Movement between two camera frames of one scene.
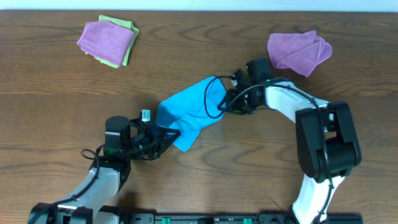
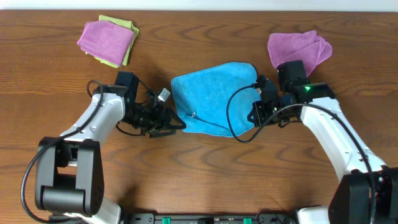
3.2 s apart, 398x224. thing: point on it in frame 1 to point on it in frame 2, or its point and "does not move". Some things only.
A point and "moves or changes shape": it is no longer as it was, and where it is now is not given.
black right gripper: [233, 98] to [261, 110]
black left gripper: [152, 140] to [162, 118]
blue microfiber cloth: [187, 112] moves or changes shape
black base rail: [236, 218] does not move
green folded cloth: [127, 25] does not move
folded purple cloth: [106, 41] does not move
